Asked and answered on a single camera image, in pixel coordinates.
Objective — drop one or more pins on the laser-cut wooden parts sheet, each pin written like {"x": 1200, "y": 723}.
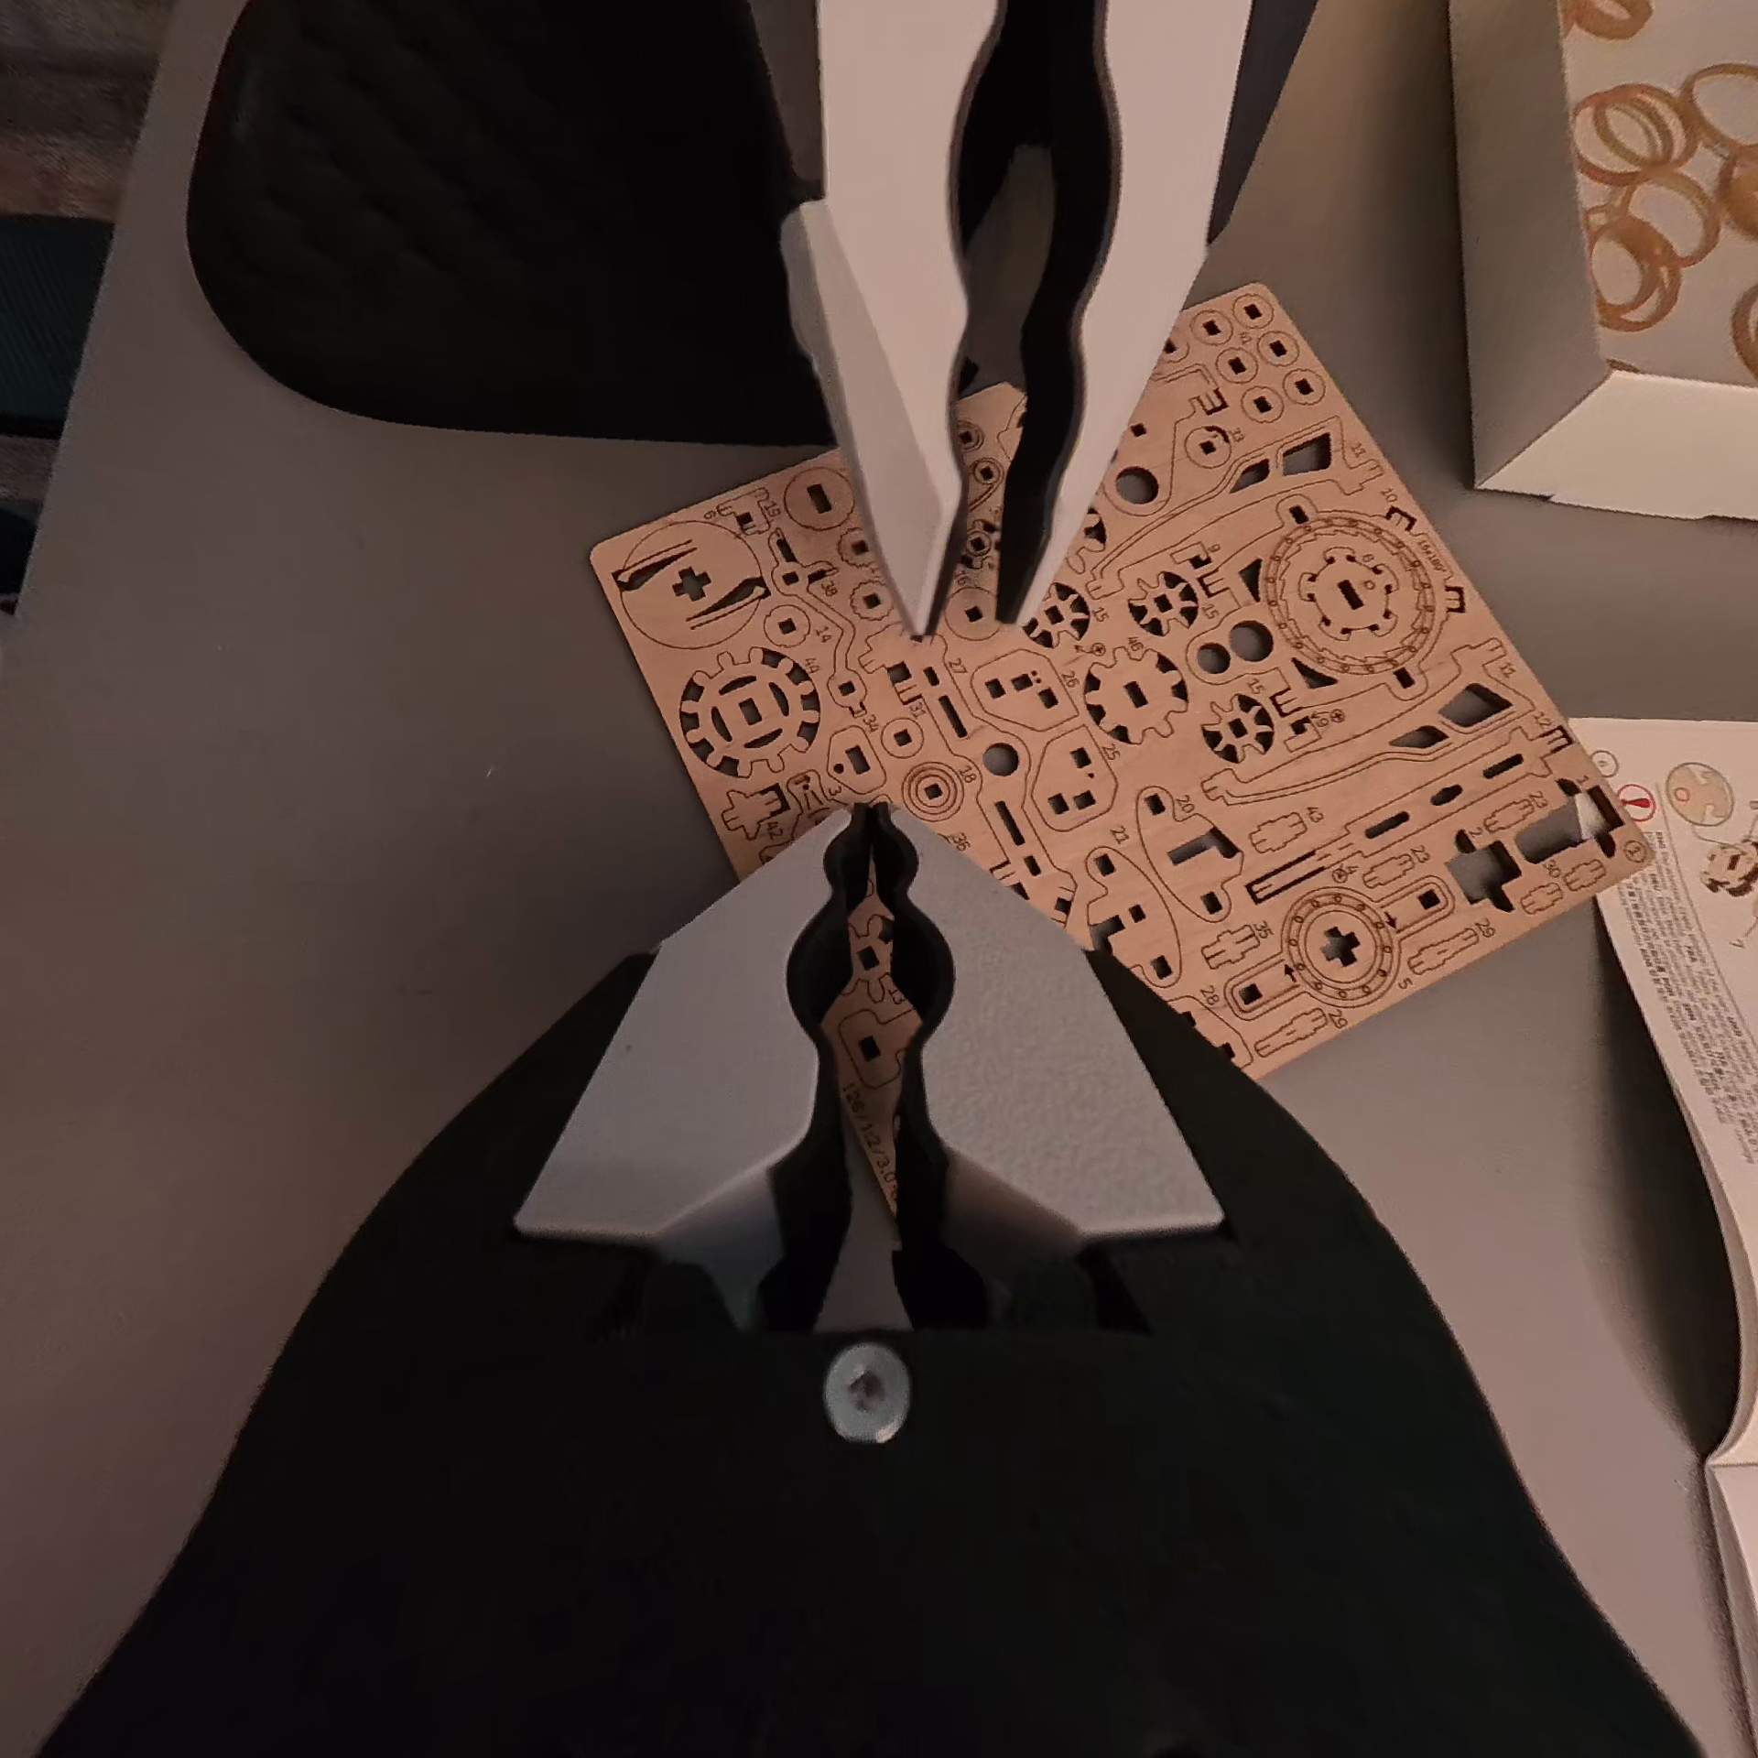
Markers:
{"x": 1235, "y": 659}

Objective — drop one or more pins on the paper instruction booklet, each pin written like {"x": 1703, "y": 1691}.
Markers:
{"x": 1696, "y": 934}

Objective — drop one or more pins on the black mesh chair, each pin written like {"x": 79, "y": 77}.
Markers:
{"x": 480, "y": 206}

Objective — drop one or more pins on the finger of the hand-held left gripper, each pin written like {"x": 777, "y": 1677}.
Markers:
{"x": 880, "y": 344}
{"x": 1139, "y": 165}

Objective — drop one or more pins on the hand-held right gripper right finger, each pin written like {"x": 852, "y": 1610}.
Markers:
{"x": 1058, "y": 1085}

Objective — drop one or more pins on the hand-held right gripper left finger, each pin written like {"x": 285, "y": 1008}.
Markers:
{"x": 660, "y": 1100}

